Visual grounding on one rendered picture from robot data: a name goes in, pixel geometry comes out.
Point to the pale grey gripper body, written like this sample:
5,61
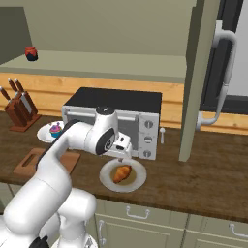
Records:
124,155

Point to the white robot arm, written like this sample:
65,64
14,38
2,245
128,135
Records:
48,180

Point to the golden brown croissant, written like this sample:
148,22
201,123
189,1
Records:
121,173

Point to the brown wooden cutting board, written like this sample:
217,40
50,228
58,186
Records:
73,158

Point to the olive cabinet door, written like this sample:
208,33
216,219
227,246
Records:
193,97

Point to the red lidded jam jar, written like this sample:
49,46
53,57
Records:
31,53

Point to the white plate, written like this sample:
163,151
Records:
138,180
43,134

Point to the small white knobbed rod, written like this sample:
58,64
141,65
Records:
162,134

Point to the silver black toaster oven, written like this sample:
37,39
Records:
113,98

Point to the olive drawer front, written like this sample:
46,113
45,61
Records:
161,214
213,226

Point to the pink blue cupcake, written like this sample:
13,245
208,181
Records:
55,130

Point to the olive cupboard door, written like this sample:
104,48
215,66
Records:
210,241
139,235

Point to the brown wooden knife block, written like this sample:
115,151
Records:
16,114

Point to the olive base cupboard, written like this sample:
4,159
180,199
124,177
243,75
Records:
8,193

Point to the olive open wall cabinet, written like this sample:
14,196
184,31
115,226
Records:
103,64

